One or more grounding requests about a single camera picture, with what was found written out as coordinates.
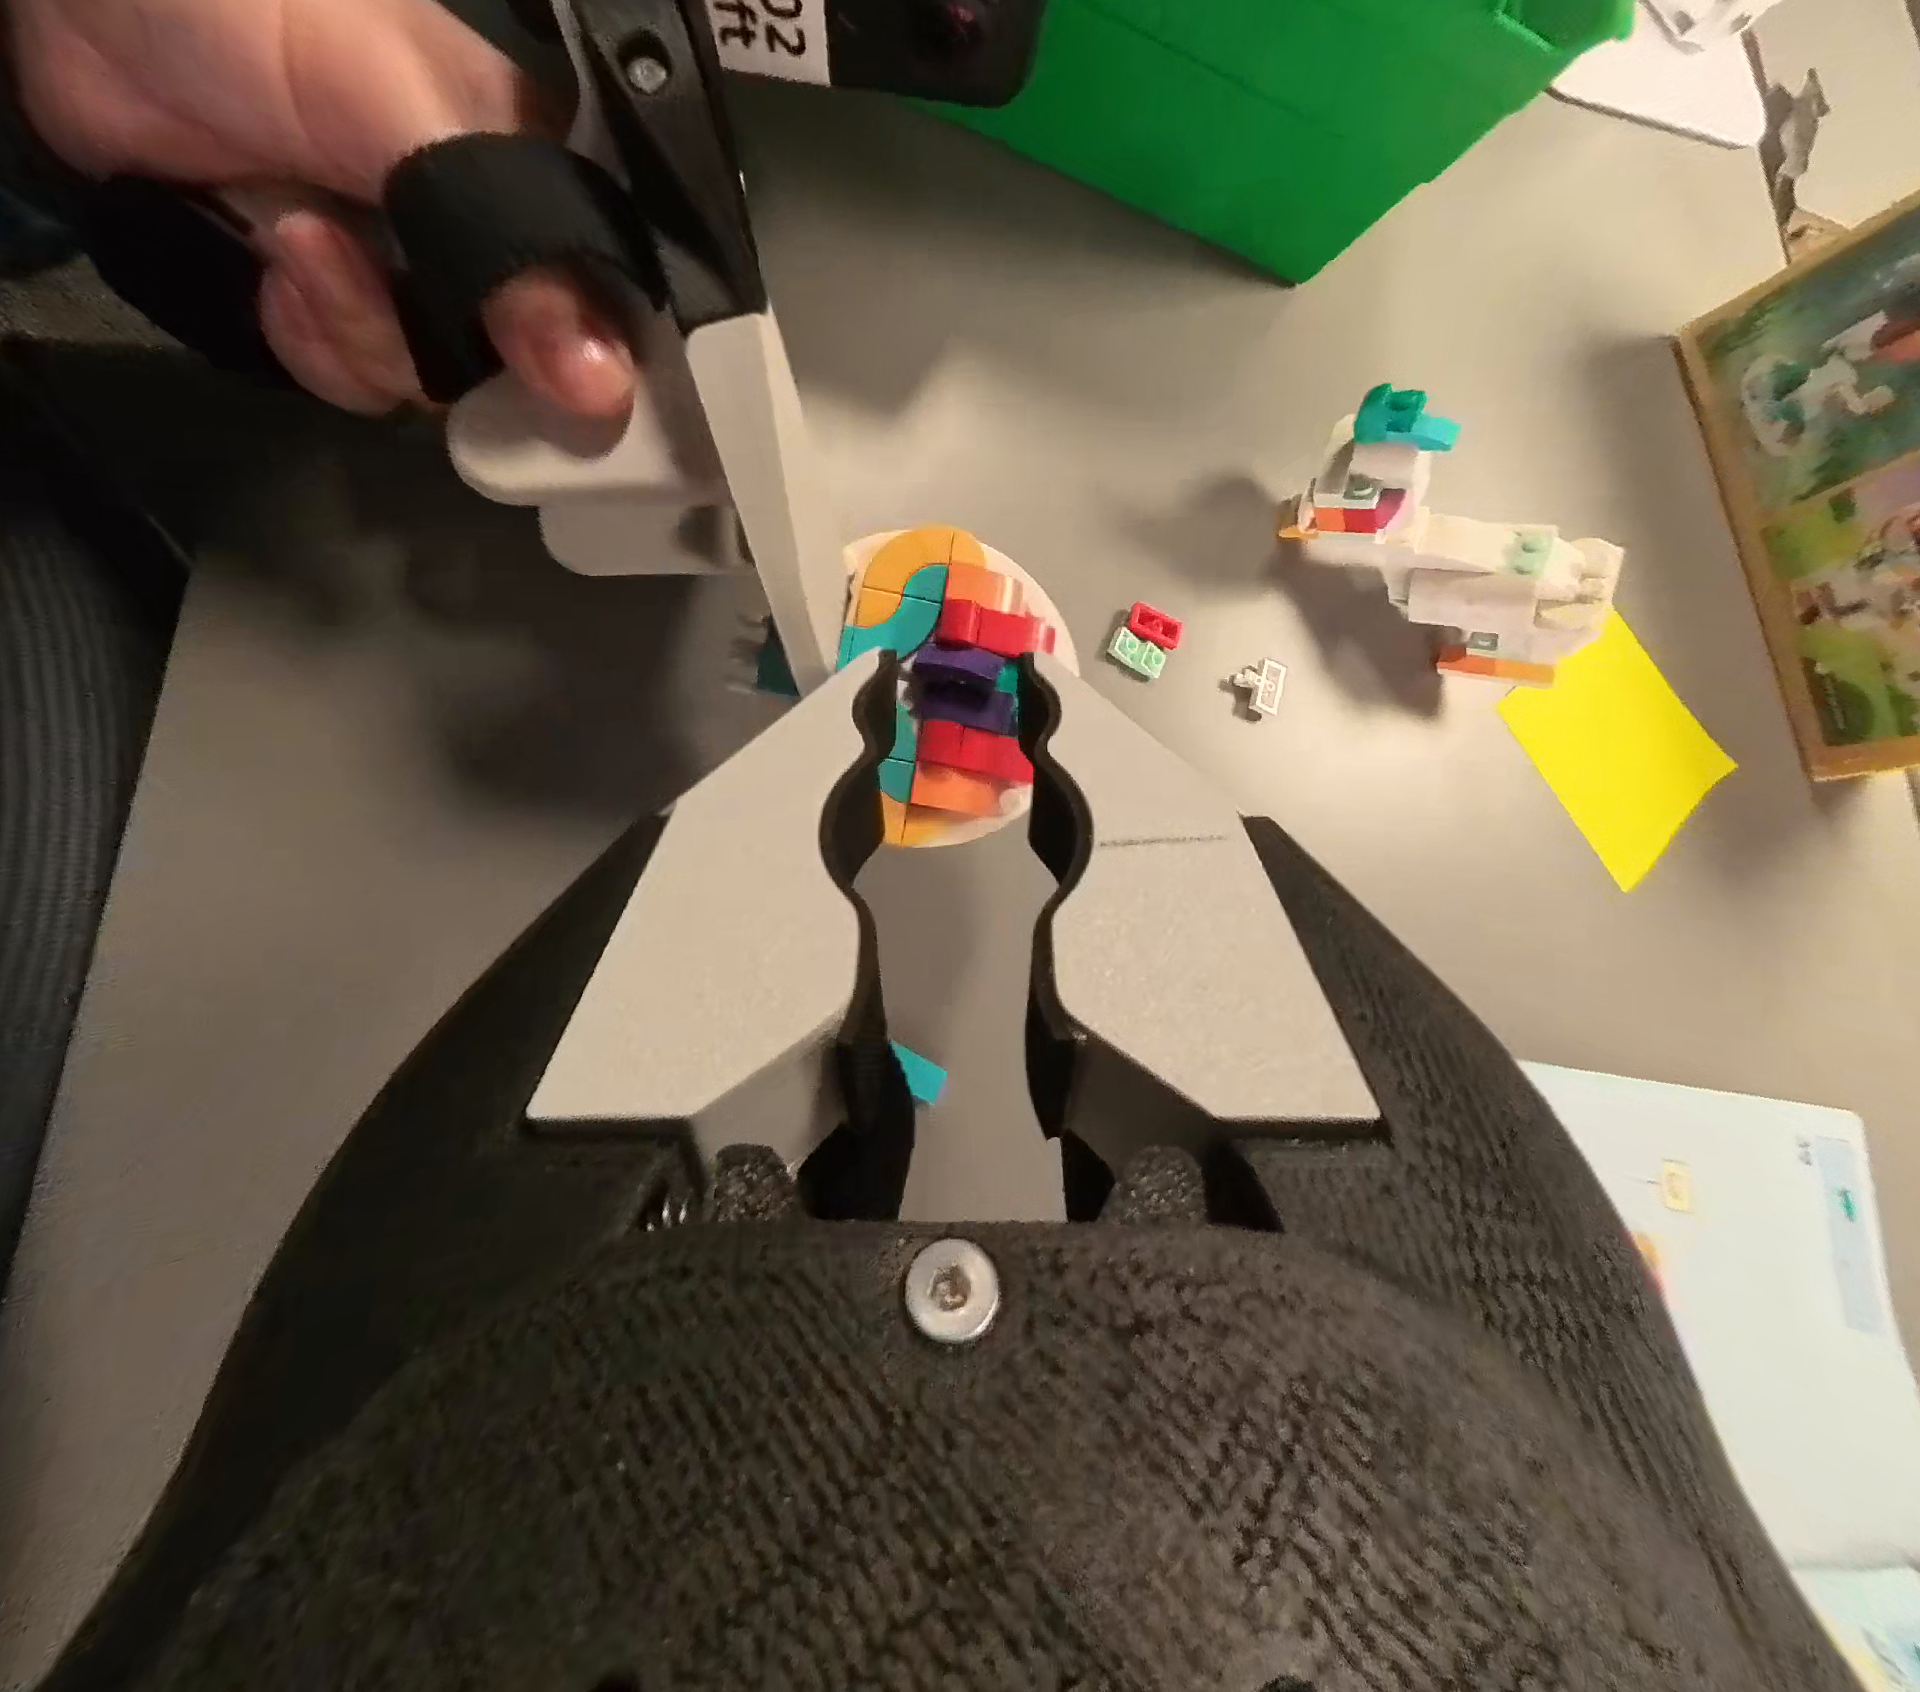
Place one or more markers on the small teal lego tile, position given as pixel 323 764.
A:
pixel 921 1075

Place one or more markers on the lego instruction booklet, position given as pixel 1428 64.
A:
pixel 1771 1272

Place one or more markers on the white lego llama figure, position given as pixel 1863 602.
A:
pixel 1471 566

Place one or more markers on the mint green lego plate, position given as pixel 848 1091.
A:
pixel 1136 655

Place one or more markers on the lego set box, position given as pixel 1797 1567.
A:
pixel 1815 492

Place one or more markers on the white lego clip piece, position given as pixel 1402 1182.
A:
pixel 1260 684

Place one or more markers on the round colourful lego disc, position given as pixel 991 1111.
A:
pixel 974 754

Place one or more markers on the red lego plate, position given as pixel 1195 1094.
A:
pixel 1154 625

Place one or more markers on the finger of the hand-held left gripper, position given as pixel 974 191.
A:
pixel 764 447

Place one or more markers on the person's left hand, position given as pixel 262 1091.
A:
pixel 180 26

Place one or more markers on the yellow sticky note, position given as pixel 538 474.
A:
pixel 1621 746

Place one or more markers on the purple lego brick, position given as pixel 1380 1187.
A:
pixel 952 669

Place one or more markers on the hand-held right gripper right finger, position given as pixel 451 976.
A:
pixel 1214 972

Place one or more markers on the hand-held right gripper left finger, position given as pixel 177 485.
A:
pixel 705 957

